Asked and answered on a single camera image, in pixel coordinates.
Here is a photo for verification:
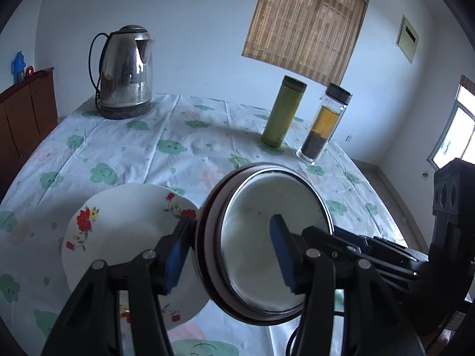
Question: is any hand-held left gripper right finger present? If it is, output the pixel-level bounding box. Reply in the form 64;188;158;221
269;214;425;356

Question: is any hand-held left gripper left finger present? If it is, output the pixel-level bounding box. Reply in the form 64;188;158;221
41;217;195;356

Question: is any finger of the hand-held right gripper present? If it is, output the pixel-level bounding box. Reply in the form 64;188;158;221
301;225;431;290
333;229;431;265

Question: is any red flower white plate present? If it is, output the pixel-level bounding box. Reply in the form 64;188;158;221
60;183;212;331

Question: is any bright window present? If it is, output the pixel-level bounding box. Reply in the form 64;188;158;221
427;83;475;173

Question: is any glass tea bottle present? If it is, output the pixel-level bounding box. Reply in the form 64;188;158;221
296;82;352;166

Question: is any green thermos bottle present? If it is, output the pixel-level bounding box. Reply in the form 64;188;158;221
261;75;308;147

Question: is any dark kettle base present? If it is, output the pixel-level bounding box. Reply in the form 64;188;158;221
97;98;152;120

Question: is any stainless steel electric kettle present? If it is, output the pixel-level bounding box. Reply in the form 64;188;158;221
99;25;154;107

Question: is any brown wooden sideboard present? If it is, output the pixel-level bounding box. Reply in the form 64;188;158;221
0;67;59;197

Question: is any large bamboo window blind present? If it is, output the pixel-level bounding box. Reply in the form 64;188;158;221
241;0;371;86

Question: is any blue bottle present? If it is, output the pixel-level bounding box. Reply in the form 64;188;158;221
10;51;26;84

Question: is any black cable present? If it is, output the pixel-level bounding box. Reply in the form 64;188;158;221
287;315;347;356

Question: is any pale wall panel box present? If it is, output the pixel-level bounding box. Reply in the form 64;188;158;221
395;14;420;63

